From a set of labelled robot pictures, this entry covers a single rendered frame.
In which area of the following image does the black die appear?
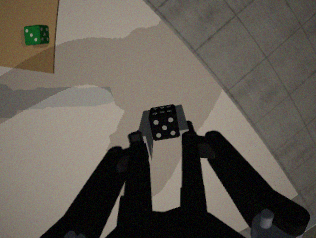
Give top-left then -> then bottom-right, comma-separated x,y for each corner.
149,104 -> 180,141

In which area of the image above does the green die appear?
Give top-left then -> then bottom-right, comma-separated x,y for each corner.
24,25 -> 49,45

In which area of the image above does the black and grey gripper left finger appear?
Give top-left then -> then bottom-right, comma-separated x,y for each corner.
40,110 -> 153,238

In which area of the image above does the tan mat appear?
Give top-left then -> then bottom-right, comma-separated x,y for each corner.
0,0 -> 59,74

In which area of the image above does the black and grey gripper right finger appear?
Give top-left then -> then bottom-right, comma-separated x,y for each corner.
175,105 -> 310,238

